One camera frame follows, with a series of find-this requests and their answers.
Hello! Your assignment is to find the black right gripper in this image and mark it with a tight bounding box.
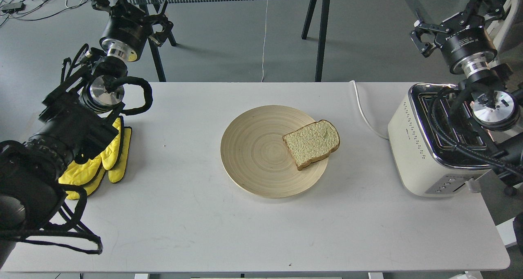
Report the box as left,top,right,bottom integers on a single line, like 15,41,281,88
410,13,498,74

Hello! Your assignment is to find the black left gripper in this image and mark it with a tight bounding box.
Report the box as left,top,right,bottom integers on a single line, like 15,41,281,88
100,3,173,62

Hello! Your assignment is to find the slice of bread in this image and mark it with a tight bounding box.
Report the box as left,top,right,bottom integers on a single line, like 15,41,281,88
282,120,340,171

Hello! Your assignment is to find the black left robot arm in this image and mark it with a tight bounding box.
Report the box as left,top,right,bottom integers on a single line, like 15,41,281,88
1,0,172,264

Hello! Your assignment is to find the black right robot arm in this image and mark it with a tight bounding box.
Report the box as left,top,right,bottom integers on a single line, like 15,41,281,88
411,10,522,195

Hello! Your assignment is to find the cream white toaster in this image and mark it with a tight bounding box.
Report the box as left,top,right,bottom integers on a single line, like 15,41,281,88
387,83,491,198

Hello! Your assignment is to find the white office chair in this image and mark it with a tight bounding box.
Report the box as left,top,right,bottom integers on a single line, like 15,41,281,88
486,0,522,54

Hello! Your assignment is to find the round wooden plate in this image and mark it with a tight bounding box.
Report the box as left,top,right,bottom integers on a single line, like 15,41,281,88
220,105,328,198

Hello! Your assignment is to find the white toaster power cable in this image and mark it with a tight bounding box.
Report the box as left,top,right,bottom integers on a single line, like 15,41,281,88
349,80,389,140

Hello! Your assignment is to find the white hanging cable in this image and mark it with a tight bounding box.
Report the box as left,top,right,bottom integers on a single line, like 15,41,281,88
261,0,269,83

